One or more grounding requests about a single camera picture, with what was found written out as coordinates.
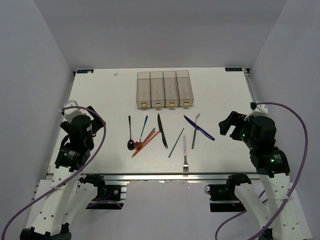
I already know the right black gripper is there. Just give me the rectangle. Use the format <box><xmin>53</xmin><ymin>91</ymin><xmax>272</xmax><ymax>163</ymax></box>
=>
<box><xmin>218</xmin><ymin>110</ymin><xmax>256</xmax><ymax>149</ymax></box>

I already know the blue knife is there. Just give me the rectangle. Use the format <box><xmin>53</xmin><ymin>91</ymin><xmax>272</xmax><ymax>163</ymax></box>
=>
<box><xmin>184</xmin><ymin>115</ymin><xmax>215</xmax><ymax>141</ymax></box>

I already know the black handled fork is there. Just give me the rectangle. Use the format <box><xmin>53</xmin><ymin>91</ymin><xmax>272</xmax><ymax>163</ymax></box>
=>
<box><xmin>191</xmin><ymin>113</ymin><xmax>201</xmax><ymax>150</ymax></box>

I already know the black knife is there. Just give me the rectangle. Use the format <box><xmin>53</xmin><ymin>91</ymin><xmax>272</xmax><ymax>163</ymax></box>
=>
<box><xmin>157</xmin><ymin>113</ymin><xmax>168</xmax><ymax>149</ymax></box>

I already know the pink handled fork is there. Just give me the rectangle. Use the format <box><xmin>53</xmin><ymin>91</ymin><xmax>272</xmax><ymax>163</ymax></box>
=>
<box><xmin>183</xmin><ymin>135</ymin><xmax>189</xmax><ymax>177</ymax></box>

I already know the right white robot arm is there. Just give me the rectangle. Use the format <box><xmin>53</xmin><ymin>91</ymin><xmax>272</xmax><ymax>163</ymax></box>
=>
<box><xmin>218</xmin><ymin>111</ymin><xmax>306</xmax><ymax>240</ymax></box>

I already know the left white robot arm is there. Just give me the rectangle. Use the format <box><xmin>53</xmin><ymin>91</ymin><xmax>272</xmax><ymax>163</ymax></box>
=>
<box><xmin>19</xmin><ymin>104</ymin><xmax>107</xmax><ymax>240</ymax></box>

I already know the black spoon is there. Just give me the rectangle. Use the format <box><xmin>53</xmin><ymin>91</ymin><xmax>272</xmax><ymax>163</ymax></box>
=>
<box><xmin>127</xmin><ymin>115</ymin><xmax>135</xmax><ymax>151</ymax></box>

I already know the orange chopstick upper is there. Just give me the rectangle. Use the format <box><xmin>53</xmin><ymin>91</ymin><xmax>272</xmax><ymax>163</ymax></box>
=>
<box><xmin>135</xmin><ymin>129</ymin><xmax>156</xmax><ymax>151</ymax></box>

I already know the orange chopstick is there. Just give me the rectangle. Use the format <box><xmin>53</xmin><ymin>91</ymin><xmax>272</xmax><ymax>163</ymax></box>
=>
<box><xmin>131</xmin><ymin>131</ymin><xmax>160</xmax><ymax>158</ymax></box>
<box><xmin>135</xmin><ymin>129</ymin><xmax>156</xmax><ymax>151</ymax></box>

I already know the orange chopstick lower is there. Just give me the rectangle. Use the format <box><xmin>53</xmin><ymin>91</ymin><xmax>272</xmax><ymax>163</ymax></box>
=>
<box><xmin>131</xmin><ymin>131</ymin><xmax>160</xmax><ymax>158</ymax></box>

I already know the right xdof label sticker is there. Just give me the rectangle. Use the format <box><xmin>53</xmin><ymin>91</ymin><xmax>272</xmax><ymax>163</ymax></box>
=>
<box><xmin>224</xmin><ymin>67</ymin><xmax>243</xmax><ymax>72</ymax></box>

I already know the xdof label sticker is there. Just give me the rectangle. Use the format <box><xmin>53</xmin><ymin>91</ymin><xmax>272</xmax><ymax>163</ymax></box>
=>
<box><xmin>76</xmin><ymin>69</ymin><xmax>94</xmax><ymax>74</ymax></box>
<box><xmin>224</xmin><ymin>67</ymin><xmax>243</xmax><ymax>72</ymax></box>

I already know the clear container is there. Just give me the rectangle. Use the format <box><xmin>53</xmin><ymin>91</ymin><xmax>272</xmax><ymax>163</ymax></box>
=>
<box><xmin>136</xmin><ymin>71</ymin><xmax>151</xmax><ymax>109</ymax></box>
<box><xmin>150</xmin><ymin>71</ymin><xmax>165</xmax><ymax>108</ymax></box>
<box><xmin>163</xmin><ymin>71</ymin><xmax>180</xmax><ymax>108</ymax></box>
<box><xmin>175</xmin><ymin>70</ymin><xmax>194</xmax><ymax>107</ymax></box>

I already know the lone teal chopstick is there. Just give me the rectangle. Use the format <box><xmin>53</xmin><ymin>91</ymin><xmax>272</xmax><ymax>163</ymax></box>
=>
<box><xmin>168</xmin><ymin>127</ymin><xmax>185</xmax><ymax>158</ymax></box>

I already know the left xdof label sticker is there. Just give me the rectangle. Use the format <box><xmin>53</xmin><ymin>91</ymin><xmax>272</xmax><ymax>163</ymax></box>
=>
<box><xmin>76</xmin><ymin>69</ymin><xmax>94</xmax><ymax>74</ymax></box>

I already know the teal chopstick by spoon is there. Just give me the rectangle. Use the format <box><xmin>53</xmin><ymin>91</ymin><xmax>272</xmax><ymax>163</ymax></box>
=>
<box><xmin>135</xmin><ymin>128</ymin><xmax>155</xmax><ymax>150</ymax></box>

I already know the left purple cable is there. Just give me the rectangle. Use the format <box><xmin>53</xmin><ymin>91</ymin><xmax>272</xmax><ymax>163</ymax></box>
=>
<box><xmin>0</xmin><ymin>106</ymin><xmax>107</xmax><ymax>240</ymax></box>

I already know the purple cable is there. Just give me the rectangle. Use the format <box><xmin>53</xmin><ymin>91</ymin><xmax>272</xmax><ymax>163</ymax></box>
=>
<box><xmin>214</xmin><ymin>101</ymin><xmax>309</xmax><ymax>240</ymax></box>
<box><xmin>0</xmin><ymin>106</ymin><xmax>107</xmax><ymax>240</ymax></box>

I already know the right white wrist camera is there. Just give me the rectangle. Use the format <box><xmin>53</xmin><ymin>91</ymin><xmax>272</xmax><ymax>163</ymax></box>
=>
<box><xmin>244</xmin><ymin>102</ymin><xmax>269</xmax><ymax>121</ymax></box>

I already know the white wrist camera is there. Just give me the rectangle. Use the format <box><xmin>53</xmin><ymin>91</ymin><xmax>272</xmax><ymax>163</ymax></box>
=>
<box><xmin>59</xmin><ymin>99</ymin><xmax>83</xmax><ymax>123</ymax></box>
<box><xmin>244</xmin><ymin>102</ymin><xmax>269</xmax><ymax>121</ymax></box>

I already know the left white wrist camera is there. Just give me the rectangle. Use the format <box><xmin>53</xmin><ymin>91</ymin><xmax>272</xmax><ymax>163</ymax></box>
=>
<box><xmin>59</xmin><ymin>99</ymin><xmax>83</xmax><ymax>123</ymax></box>

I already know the blue handled iridescent spoon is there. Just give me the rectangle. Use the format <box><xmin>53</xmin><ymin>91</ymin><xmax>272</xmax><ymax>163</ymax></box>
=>
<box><xmin>134</xmin><ymin>115</ymin><xmax>149</xmax><ymax>149</ymax></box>

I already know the aluminium table right rail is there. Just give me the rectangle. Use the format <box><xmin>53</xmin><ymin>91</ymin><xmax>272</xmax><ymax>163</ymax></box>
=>
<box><xmin>243</xmin><ymin>68</ymin><xmax>256</xmax><ymax>102</ymax></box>

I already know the aluminium table rail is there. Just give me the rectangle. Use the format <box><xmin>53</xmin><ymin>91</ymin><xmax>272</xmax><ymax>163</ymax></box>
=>
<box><xmin>44</xmin><ymin>172</ymin><xmax>261</xmax><ymax>183</ymax></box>
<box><xmin>243</xmin><ymin>68</ymin><xmax>256</xmax><ymax>102</ymax></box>

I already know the aluminium table front rail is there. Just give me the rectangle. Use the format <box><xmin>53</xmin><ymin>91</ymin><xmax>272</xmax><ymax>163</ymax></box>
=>
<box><xmin>44</xmin><ymin>172</ymin><xmax>261</xmax><ymax>183</ymax></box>

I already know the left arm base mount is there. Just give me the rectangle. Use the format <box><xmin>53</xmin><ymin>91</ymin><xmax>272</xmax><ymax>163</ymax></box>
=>
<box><xmin>79</xmin><ymin>174</ymin><xmax>124</xmax><ymax>210</ymax></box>

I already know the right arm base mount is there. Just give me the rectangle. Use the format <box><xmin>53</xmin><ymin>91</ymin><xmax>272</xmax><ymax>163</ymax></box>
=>
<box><xmin>204</xmin><ymin>173</ymin><xmax>258</xmax><ymax>213</ymax></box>

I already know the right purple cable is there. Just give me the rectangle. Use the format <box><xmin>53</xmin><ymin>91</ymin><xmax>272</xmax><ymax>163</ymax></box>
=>
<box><xmin>214</xmin><ymin>101</ymin><xmax>309</xmax><ymax>240</ymax></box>

